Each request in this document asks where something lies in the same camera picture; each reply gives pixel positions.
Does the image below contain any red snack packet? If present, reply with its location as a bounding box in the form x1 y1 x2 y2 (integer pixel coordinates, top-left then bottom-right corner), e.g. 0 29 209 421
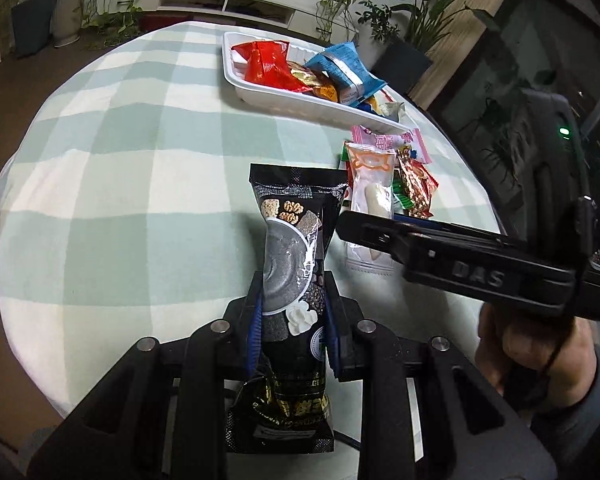
232 40 311 93

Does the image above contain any blue yellow cake packet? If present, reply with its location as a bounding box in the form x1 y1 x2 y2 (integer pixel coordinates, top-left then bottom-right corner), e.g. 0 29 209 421
358 96 384 116

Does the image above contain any pink cartoon snack packet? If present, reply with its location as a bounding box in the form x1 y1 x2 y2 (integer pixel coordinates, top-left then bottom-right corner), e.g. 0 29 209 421
351 125 431 164

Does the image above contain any black sesame snack bag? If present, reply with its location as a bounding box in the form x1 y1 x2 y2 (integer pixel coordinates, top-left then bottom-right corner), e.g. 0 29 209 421
226 164 347 454

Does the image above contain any dark sleeved forearm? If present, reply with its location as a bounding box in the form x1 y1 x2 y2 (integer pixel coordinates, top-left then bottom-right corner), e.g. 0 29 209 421
531 346 600 476

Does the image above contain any person's right hand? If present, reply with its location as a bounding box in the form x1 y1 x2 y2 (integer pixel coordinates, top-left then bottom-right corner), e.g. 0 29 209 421
475 304 597 408

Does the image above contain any white plastic tray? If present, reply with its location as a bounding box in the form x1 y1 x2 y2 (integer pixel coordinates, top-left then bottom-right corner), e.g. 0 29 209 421
222 28 418 133

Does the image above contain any green seaweed snack packet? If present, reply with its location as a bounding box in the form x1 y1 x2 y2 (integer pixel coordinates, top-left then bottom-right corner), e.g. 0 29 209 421
341 141 407 218

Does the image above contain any white tv console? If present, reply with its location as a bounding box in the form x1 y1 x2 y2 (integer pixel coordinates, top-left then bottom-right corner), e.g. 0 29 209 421
130 0 332 36

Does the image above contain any red patterned candy packet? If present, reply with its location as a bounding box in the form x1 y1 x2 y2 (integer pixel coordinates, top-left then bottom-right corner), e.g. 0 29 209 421
396 145 438 219

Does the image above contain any clear orange-print snack packet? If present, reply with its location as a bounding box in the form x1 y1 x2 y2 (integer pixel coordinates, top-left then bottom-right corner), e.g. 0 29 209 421
346 142 396 275

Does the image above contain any orange snack stick packet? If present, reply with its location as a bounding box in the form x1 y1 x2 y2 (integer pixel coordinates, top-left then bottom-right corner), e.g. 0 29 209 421
312 84 339 103

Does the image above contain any gold red pie packet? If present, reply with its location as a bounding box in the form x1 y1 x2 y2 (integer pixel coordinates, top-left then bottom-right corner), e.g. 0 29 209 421
287 61 323 89

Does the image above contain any light blue snack bag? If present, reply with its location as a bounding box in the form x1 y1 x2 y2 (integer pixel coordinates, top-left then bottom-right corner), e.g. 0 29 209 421
306 42 386 107

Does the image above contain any dark blue pot plant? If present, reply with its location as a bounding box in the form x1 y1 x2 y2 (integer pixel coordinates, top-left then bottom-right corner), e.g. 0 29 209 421
356 0 498 94

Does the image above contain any grey white snack packet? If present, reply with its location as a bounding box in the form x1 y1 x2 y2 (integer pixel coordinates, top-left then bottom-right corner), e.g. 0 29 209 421
379 102 405 122

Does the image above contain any green white checkered tablecloth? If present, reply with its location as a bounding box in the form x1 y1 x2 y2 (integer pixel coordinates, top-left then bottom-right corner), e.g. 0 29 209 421
0 20 504 480

